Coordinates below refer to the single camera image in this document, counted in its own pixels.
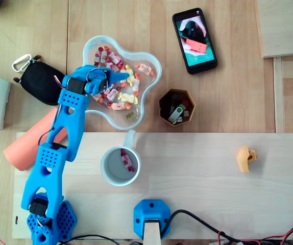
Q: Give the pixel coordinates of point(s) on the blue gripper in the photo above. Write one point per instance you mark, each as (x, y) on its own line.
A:
(116, 77)

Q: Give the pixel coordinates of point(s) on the flower-shaped plastic candy tub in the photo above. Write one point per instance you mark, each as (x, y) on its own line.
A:
(149, 61)

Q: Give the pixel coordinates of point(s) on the blue 3D-printed robot arm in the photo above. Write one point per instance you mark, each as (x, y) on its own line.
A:
(67, 122)

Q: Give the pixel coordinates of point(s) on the orange white wrapped candy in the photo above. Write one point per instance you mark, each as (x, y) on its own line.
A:
(118, 106)
(123, 83)
(144, 69)
(136, 85)
(103, 54)

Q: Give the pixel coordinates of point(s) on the yellow wrapped candy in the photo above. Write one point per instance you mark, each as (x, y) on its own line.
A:
(132, 79)
(128, 98)

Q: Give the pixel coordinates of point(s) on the green yellow gummy bear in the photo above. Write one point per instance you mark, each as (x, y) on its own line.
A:
(129, 115)

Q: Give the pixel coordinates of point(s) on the hexagonal brown container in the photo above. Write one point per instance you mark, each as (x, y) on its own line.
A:
(165, 107)

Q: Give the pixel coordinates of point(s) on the black usb stick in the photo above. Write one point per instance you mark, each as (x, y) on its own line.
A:
(174, 100)

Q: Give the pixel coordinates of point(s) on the silver usb stick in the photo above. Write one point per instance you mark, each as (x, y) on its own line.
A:
(175, 114)

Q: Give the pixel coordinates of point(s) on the small red plastic item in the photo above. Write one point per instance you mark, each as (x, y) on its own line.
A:
(186, 102)

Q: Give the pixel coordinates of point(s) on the black zip pouch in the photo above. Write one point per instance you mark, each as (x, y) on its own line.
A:
(39, 81)

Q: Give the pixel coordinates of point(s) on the black smartphone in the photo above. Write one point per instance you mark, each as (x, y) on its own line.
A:
(195, 40)

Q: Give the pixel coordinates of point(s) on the white ceramic mug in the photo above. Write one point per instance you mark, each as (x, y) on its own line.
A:
(113, 166)

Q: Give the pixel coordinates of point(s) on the silver carabiner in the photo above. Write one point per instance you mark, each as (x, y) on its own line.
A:
(13, 64)

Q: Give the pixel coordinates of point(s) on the orange cylindrical speaker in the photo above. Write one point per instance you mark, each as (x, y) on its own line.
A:
(21, 150)

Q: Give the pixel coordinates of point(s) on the light wooden base board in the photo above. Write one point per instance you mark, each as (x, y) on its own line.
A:
(200, 183)

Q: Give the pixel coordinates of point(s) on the yellow printed plastic part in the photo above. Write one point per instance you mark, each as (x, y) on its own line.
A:
(243, 158)

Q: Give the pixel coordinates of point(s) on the light wooden panel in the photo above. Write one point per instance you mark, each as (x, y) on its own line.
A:
(281, 25)

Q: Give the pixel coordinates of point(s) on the blue printed post base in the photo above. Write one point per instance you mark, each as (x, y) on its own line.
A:
(151, 209)

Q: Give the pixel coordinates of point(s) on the wooden post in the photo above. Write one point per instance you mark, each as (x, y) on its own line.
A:
(151, 234)

